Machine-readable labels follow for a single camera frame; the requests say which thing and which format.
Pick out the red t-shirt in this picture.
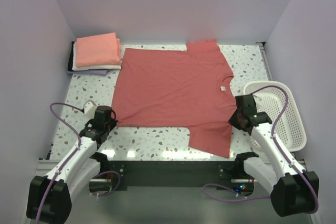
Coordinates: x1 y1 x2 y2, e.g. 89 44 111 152
112 39 236 158

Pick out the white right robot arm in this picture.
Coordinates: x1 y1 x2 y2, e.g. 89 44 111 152
229 94 319 217

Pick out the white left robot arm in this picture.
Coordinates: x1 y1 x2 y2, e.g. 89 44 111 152
26 104 121 223

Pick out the folded lavender t-shirt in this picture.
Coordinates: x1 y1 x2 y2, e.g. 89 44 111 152
67 69 109 76

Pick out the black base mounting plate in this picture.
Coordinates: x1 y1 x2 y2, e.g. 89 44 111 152
89 158 255 192

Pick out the folded black t-shirt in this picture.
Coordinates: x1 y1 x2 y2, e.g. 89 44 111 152
67 41 75 72

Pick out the folded salmon pink t-shirt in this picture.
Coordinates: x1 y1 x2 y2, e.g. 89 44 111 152
75 32 122 68

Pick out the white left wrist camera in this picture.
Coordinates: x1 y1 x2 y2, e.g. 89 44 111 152
83 100 97 117

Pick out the aluminium right side rail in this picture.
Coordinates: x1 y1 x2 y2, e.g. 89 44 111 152
256 42 273 81

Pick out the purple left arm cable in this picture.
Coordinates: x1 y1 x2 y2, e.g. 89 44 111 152
35 102 121 224

